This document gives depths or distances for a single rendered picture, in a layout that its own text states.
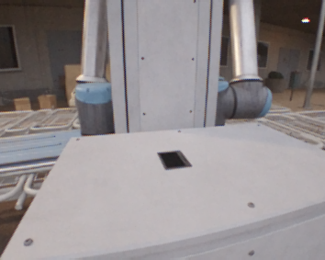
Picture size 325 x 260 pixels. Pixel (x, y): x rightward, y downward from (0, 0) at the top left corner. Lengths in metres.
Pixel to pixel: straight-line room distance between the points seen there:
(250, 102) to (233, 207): 0.63
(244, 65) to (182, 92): 0.38
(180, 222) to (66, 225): 0.13
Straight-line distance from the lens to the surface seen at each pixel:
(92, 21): 0.89
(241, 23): 0.97
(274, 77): 10.15
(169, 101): 0.59
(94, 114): 0.69
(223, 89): 0.79
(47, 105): 5.14
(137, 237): 0.22
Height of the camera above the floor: 1.00
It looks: 19 degrees down
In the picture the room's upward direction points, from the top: straight up
